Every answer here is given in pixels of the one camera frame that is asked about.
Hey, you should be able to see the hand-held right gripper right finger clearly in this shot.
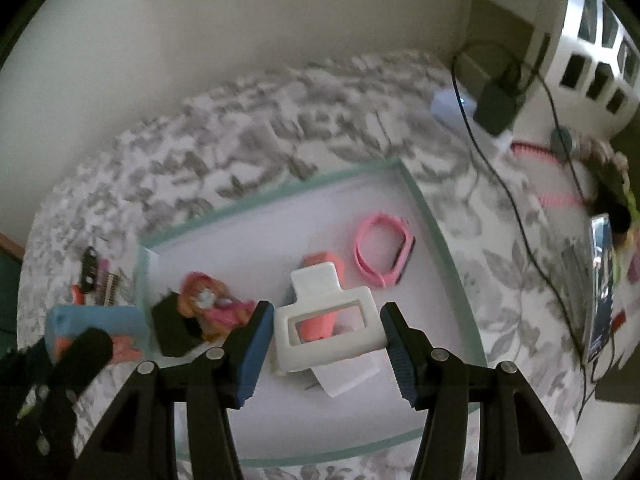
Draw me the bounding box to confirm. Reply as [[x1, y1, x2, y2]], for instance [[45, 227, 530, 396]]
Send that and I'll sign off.
[[380, 302, 583, 480]]

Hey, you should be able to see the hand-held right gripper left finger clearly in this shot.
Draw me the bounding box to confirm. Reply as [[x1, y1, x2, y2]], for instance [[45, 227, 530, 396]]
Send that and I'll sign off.
[[67, 301, 275, 480]]

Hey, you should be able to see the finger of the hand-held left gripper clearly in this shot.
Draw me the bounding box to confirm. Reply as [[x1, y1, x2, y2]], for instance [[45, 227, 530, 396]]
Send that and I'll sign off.
[[47, 327, 114, 402]]

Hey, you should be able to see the white charger plug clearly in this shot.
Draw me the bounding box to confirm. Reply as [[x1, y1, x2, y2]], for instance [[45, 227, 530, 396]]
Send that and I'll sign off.
[[312, 357, 381, 398]]

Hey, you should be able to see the black charger adapter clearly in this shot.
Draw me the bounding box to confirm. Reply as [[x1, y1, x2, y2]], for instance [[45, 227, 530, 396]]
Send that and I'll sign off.
[[151, 292, 221, 358]]

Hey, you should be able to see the white hair claw clip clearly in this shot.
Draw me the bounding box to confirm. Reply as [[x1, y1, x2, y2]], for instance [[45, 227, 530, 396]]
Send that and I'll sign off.
[[272, 266, 387, 373]]

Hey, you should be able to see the red tube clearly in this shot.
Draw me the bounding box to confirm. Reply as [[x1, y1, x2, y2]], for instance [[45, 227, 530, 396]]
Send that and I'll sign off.
[[297, 252, 347, 343]]

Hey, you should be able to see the teal rimmed white tray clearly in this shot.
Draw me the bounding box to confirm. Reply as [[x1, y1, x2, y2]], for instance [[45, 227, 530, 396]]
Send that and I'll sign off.
[[136, 157, 488, 463]]

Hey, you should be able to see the pink watch band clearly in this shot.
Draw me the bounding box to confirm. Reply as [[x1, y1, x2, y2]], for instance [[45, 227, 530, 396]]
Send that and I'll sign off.
[[354, 212, 417, 288]]

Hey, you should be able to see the coral flat card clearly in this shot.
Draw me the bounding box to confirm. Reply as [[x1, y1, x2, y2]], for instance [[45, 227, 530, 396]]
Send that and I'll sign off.
[[54, 334, 140, 363]]

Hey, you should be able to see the dark teal cabinet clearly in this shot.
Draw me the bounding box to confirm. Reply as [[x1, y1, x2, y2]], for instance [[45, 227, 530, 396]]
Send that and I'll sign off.
[[0, 255, 23, 333]]

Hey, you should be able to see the shiny packaged item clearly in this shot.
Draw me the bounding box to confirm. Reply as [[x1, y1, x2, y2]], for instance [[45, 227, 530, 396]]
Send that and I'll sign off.
[[586, 212, 619, 362]]

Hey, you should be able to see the pink toothed headband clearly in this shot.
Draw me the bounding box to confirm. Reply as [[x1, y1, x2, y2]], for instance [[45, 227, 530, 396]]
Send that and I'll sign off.
[[510, 140, 587, 209]]

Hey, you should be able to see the small white box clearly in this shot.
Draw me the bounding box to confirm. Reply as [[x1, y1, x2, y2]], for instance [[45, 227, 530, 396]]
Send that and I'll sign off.
[[430, 87, 482, 127]]

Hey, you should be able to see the black power adapter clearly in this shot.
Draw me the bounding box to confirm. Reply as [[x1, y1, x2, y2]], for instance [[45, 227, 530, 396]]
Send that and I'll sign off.
[[472, 81, 522, 137]]

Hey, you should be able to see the dark round disc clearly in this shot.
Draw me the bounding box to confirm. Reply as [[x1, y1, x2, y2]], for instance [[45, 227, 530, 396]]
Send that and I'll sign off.
[[550, 127, 576, 159]]

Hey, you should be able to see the white lattice basket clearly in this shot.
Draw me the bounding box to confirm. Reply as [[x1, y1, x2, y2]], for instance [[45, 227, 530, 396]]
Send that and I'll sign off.
[[510, 0, 640, 142]]

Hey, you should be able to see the black cable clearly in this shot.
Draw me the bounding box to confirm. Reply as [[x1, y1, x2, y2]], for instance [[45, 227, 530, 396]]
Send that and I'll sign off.
[[450, 39, 613, 426]]

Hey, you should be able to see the cream braided rope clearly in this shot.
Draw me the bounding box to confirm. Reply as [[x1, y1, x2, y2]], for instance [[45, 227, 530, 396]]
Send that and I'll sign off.
[[575, 137, 632, 172]]

